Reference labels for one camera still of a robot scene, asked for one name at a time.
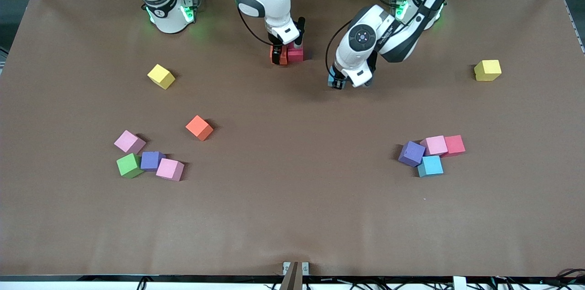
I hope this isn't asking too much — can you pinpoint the yellow foam cube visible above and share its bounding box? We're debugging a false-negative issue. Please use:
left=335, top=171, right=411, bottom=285
left=474, top=60, right=502, bottom=81
left=147, top=64, right=176, bottom=90

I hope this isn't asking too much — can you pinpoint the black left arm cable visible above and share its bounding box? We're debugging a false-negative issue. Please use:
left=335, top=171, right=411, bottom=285
left=325, top=21, right=352, bottom=76

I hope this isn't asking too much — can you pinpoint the metal bracket with pole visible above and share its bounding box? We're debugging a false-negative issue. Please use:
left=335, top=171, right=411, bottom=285
left=280, top=261, right=310, bottom=290

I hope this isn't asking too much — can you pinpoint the pink foam cube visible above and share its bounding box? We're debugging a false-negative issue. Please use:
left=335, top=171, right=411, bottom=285
left=420, top=135, right=448, bottom=157
left=155, top=158, right=185, bottom=182
left=114, top=130, right=147, bottom=155

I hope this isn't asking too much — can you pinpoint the green foam cube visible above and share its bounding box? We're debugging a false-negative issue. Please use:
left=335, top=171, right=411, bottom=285
left=116, top=153, right=144, bottom=179

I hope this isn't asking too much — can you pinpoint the orange foam cube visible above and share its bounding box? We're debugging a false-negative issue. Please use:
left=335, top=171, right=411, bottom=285
left=270, top=45, right=289, bottom=66
left=185, top=115, right=214, bottom=142

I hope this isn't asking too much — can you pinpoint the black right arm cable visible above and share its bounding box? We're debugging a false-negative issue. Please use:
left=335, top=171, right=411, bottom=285
left=237, top=7, right=275, bottom=47

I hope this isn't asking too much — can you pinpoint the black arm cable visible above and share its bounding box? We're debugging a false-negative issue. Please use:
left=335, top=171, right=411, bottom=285
left=325, top=21, right=352, bottom=76
left=237, top=7, right=275, bottom=47

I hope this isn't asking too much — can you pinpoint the brown table mat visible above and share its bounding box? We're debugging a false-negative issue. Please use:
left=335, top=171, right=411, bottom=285
left=0, top=0, right=585, bottom=277

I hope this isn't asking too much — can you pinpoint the purple foam cube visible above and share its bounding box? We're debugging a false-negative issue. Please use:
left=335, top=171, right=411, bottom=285
left=398, top=141, right=426, bottom=167
left=140, top=151, right=166, bottom=172

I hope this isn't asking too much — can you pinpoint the blue foam cube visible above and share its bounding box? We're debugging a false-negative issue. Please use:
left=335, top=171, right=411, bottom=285
left=417, top=155, right=444, bottom=178
left=327, top=69, right=344, bottom=90

